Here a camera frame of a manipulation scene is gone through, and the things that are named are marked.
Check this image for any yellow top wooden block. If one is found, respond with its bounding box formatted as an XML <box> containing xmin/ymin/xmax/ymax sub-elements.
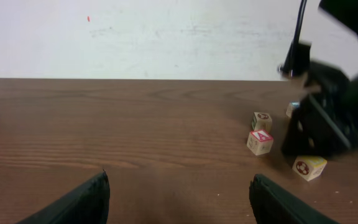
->
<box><xmin>292</xmin><ymin>156</ymin><xmax>328</xmax><ymax>181</ymax></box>

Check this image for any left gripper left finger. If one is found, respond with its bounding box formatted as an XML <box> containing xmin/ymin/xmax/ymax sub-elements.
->
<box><xmin>18</xmin><ymin>171</ymin><xmax>110</xmax><ymax>224</ymax></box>

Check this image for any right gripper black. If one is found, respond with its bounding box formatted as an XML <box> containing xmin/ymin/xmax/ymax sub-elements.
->
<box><xmin>281</xmin><ymin>62</ymin><xmax>358</xmax><ymax>157</ymax></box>

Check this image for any soccer ball picture block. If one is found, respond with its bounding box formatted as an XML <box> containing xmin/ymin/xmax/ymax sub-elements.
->
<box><xmin>251</xmin><ymin>112</ymin><xmax>273</xmax><ymax>133</ymax></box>

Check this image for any blue top wooden block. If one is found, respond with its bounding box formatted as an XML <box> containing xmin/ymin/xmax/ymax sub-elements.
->
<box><xmin>286</xmin><ymin>102</ymin><xmax>300</xmax><ymax>118</ymax></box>

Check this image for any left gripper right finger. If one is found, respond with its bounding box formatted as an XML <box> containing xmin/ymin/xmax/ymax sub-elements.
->
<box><xmin>249</xmin><ymin>174</ymin><xmax>337</xmax><ymax>224</ymax></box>

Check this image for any red letter A block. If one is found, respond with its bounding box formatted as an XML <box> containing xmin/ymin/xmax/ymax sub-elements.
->
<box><xmin>246</xmin><ymin>129</ymin><xmax>273</xmax><ymax>156</ymax></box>

